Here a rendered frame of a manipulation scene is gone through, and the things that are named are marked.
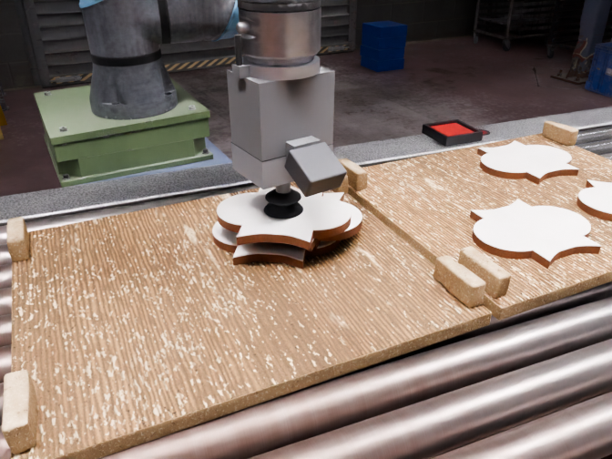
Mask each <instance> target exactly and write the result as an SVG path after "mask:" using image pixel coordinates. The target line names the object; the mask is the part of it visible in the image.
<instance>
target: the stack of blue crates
mask: <svg viewBox="0 0 612 459"><path fill-rule="evenodd" d="M407 26H408V25H404V24H400V23H396V22H393V21H389V20H388V21H378V22H369V23H362V44H361V50H360V56H361V66H364V67H367V68H369V69H371V70H373V71H375V72H382V71H390V70H397V69H403V65H404V58H403V57H404V48H405V43H406V36H407Z"/></svg>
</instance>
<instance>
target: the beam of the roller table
mask: <svg viewBox="0 0 612 459"><path fill-rule="evenodd" d="M545 121H554V122H556V123H560V124H563V125H567V126H570V127H572V128H576V129H578V132H579V131H586V130H591V129H597V128H607V127H612V107H602V108H595V109H589V110H582V111H577V112H570V113H564V114H557V115H552V116H545V117H533V118H528V119H521V120H515V121H508V122H503V123H496V124H490V125H483V126H477V127H474V128H477V129H484V130H487V131H489V132H490V134H489V135H485V136H483V138H482V141H477V142H471V143H465V144H460V145H453V146H448V147H445V146H444V145H442V144H440V143H439V142H437V141H435V140H433V139H432V138H429V137H428V136H426V135H425V134H422V135H416V136H409V137H403V138H392V139H385V140H379V141H373V142H367V143H361V144H354V145H348V146H342V147H336V148H333V154H334V155H335V157H336V158H337V159H341V158H347V159H349V160H350V161H352V162H353V163H355V164H357V165H359V166H360V167H361V168H362V167H368V166H373V165H379V164H384V163H389V162H394V161H398V160H404V159H408V158H417V157H421V156H427V155H432V154H436V153H441V152H445V151H450V150H456V149H460V148H469V147H473V146H479V145H483V144H488V143H493V142H497V141H502V140H508V139H512V138H520V137H525V136H531V135H535V134H540V133H543V127H544V123H545ZM250 185H255V184H254V183H253V182H251V181H250V180H248V179H247V178H245V177H244V176H242V175H241V174H240V173H239V172H238V171H236V170H235V169H233V164H232V162H231V163H225V164H218V165H212V166H206V167H200V168H188V169H182V170H176V171H170V172H163V173H157V174H151V175H145V176H138V177H132V178H121V179H114V180H108V181H102V182H96V183H89V184H83V185H76V186H71V187H64V188H58V189H47V190H40V191H34V192H27V193H22V194H15V195H9V196H3V197H0V226H5V225H7V221H8V220H9V219H12V218H16V217H23V218H24V220H25V222H28V221H34V220H40V219H50V218H55V217H61V216H66V215H73V214H78V213H84V212H89V211H95V210H101V209H111V208H116V207H123V206H128V205H134V204H139V203H145V202H150V201H156V200H162V199H173V198H178V197H184V196H189V195H195V194H200V193H206V192H212V191H218V190H224V189H234V188H239V187H245V186H250Z"/></svg>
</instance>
